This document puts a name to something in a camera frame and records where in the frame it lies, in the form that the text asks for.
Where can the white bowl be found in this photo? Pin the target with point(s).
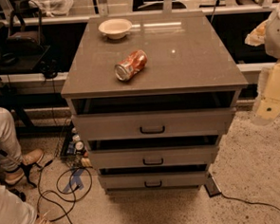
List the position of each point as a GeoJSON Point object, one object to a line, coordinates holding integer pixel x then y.
{"type": "Point", "coordinates": [115, 28]}

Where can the crate of small items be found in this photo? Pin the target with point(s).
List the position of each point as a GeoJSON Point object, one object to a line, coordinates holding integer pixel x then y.
{"type": "Point", "coordinates": [73, 152]}

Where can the black headphones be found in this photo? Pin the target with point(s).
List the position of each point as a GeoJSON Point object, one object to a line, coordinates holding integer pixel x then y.
{"type": "Point", "coordinates": [49, 69]}

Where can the white plastic bag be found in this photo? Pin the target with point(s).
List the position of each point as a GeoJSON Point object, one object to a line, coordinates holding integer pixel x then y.
{"type": "Point", "coordinates": [52, 7]}

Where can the crushed red soda can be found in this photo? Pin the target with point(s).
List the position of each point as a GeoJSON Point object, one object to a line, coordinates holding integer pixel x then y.
{"type": "Point", "coordinates": [133, 64]}

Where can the black chair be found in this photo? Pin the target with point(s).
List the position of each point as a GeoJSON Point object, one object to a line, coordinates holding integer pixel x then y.
{"type": "Point", "coordinates": [25, 47]}

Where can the person leg lower white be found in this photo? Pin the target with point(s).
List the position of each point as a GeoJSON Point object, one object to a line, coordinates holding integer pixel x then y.
{"type": "Point", "coordinates": [13, 210]}

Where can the grey drawer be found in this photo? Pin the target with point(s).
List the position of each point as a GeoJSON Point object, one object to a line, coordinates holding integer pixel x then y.
{"type": "Point", "coordinates": [154, 157]}
{"type": "Point", "coordinates": [142, 125]}
{"type": "Point", "coordinates": [153, 180]}

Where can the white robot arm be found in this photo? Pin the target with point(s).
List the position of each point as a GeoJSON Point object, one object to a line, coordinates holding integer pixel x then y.
{"type": "Point", "coordinates": [272, 37]}

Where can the person leg white trousers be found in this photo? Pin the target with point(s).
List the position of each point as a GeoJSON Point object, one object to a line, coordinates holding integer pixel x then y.
{"type": "Point", "coordinates": [9, 142]}

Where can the black floor power box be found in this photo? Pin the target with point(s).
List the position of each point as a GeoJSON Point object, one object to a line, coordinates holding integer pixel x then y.
{"type": "Point", "coordinates": [211, 187]}

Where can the blue tape mark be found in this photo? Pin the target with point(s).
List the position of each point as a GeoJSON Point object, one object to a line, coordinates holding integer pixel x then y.
{"type": "Point", "coordinates": [75, 182]}

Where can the grey bottom drawer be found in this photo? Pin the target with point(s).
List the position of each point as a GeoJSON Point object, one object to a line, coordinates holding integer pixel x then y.
{"type": "Point", "coordinates": [153, 180]}

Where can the tan shoe upper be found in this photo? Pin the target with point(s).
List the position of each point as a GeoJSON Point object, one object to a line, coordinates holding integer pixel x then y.
{"type": "Point", "coordinates": [14, 174]}

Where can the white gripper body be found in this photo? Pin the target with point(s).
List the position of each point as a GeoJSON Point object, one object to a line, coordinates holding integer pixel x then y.
{"type": "Point", "coordinates": [277, 39]}

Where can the grey drawer cabinet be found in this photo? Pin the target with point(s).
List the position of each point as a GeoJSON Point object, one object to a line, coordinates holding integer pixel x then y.
{"type": "Point", "coordinates": [187, 68]}

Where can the grey top drawer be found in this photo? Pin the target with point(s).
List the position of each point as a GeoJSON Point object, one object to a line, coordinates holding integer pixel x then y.
{"type": "Point", "coordinates": [142, 125]}

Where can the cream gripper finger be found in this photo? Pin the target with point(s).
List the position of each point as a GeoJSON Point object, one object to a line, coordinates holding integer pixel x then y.
{"type": "Point", "coordinates": [256, 37]}
{"type": "Point", "coordinates": [264, 110]}

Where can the grey middle drawer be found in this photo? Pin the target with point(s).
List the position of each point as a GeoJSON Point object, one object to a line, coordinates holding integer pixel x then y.
{"type": "Point", "coordinates": [154, 157]}

